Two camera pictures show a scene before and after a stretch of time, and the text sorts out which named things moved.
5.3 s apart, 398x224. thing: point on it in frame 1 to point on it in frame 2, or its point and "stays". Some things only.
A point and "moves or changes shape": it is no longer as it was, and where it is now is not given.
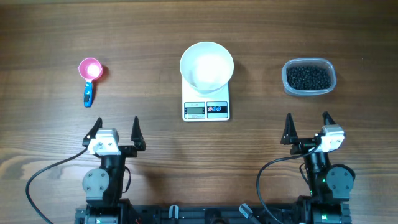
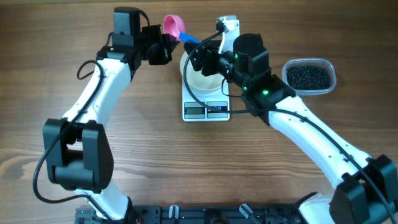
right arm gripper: x=290 y=137 to x=207 y=56
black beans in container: x=308 y=77 stays
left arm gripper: x=130 y=152 to x=169 y=43
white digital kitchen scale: x=198 y=107 stays
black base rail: x=214 y=214 stays
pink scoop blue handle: x=89 y=68 moves or changes shape
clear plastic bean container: x=308 y=76 stays
